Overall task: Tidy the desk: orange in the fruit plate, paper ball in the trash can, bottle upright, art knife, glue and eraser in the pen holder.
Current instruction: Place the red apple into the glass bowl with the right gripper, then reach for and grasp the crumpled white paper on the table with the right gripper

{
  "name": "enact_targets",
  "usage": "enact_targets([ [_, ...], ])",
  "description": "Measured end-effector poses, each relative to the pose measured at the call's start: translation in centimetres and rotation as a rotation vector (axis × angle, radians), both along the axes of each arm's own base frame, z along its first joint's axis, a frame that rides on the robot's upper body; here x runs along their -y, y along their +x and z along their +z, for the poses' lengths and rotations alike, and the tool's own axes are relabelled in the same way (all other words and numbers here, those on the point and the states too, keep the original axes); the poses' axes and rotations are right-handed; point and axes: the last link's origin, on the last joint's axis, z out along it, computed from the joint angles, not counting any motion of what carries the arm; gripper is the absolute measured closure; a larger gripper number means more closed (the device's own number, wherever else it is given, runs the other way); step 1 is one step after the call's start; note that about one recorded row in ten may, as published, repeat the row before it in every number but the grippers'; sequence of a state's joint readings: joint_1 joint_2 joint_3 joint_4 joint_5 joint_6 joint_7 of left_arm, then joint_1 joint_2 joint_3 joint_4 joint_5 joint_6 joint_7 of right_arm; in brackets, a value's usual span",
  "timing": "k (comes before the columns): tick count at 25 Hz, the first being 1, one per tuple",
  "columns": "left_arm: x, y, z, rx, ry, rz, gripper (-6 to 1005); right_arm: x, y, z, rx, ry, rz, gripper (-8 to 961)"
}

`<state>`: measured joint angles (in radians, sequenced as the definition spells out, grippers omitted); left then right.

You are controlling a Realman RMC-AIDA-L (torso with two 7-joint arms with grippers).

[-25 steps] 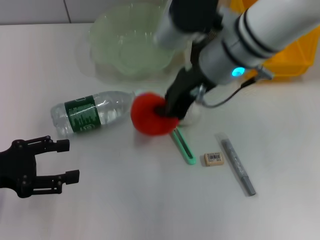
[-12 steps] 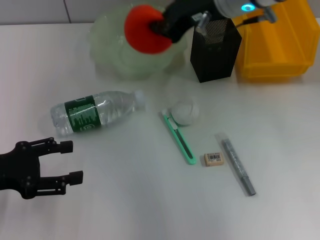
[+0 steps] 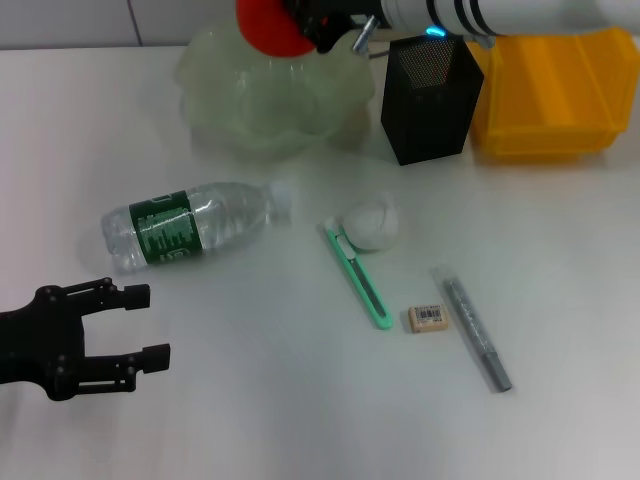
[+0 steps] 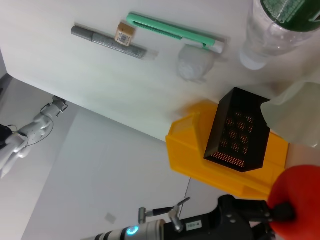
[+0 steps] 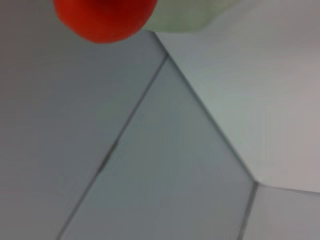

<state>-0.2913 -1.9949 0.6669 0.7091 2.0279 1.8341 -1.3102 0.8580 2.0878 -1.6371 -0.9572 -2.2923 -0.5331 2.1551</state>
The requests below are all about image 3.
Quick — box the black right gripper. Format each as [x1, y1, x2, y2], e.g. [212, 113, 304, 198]
[279, 0, 384, 54]

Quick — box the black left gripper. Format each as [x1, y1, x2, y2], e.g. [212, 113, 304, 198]
[0, 277, 171, 401]

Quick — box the orange red foam fruit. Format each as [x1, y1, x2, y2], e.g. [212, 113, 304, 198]
[235, 0, 319, 59]

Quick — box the clear water bottle green label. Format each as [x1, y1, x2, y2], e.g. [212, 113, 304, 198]
[99, 180, 294, 275]

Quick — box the white paper ball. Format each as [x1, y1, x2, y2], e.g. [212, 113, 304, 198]
[342, 192, 401, 253]

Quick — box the mint green utility knife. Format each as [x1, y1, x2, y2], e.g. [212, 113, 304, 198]
[319, 217, 394, 332]

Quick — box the beige eraser with barcode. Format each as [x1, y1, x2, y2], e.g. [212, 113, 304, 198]
[407, 303, 450, 335]

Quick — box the grey marker pen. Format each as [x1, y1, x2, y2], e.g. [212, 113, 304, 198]
[432, 266, 514, 394]

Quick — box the pale green glass fruit bowl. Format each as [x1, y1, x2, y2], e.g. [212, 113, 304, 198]
[178, 22, 376, 162]

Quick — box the black mesh pen holder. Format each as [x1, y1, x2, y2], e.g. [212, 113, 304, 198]
[380, 34, 485, 167]

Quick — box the yellow plastic storage bin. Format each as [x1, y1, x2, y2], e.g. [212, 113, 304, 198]
[467, 27, 632, 161]

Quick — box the grey right arm cable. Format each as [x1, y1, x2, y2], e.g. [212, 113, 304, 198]
[352, 14, 396, 60]

